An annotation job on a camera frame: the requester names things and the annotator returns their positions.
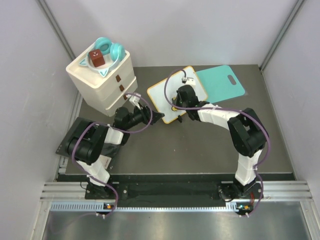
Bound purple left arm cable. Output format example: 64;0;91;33
71;92;154;219

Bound grey slotted cable duct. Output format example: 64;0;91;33
50;201;251;213

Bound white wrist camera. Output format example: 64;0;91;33
181;77;196;88
129;94;141;109

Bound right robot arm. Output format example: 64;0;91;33
172;85;268;198

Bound teal cutting board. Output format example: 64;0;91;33
196;65;246;103

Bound white three-drawer storage cabinet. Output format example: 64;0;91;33
66;45;138;117

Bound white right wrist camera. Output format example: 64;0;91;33
181;77;196;88

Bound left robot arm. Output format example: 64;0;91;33
62;104;165;199

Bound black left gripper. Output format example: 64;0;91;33
125;102;164;130

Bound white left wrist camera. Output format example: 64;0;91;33
129;94;141;109

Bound yellow-framed whiteboard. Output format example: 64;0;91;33
147;66;208;124

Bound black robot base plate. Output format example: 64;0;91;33
84;179;263;208

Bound teal cat-ear headphones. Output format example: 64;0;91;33
78;37;126;78

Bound aluminium frame rail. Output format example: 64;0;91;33
40;181;313;201

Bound brown cube toy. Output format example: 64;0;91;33
89;49;105;68

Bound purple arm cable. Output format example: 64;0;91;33
164;69;271;218
71;92;154;219

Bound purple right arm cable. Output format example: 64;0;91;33
164;69;271;218

